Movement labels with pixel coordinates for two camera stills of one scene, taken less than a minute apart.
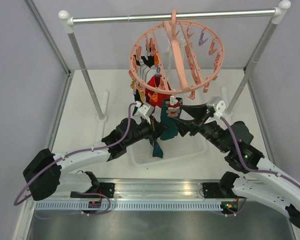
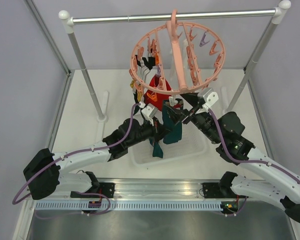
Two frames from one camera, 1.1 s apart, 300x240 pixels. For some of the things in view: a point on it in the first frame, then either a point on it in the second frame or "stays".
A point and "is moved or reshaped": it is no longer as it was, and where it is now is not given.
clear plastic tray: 181,148 stays
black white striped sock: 144,65 stays
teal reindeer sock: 171,109 is moved or reshaped
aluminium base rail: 158,188 stays
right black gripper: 198,112 -> 177,115
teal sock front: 157,151 stays
